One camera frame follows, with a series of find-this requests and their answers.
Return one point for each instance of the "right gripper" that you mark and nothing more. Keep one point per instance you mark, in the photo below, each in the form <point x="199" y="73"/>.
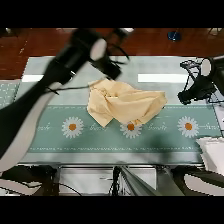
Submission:
<point x="191" y="95"/>

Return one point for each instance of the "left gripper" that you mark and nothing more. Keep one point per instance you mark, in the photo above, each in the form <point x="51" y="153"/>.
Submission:
<point x="110" y="69"/>

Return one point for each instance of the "pale yellow shirt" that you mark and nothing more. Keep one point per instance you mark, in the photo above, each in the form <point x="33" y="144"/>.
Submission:
<point x="130" y="101"/>

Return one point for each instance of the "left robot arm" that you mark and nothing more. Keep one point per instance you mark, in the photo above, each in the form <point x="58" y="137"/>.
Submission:
<point x="20" y="116"/>

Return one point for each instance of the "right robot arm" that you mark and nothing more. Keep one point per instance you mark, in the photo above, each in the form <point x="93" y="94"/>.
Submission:
<point x="217" y="71"/>

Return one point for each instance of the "white garment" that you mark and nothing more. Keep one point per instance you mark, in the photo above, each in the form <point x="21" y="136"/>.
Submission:
<point x="213" y="155"/>

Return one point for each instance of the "silver frame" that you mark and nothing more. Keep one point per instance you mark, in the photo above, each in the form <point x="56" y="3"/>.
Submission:
<point x="137" y="184"/>

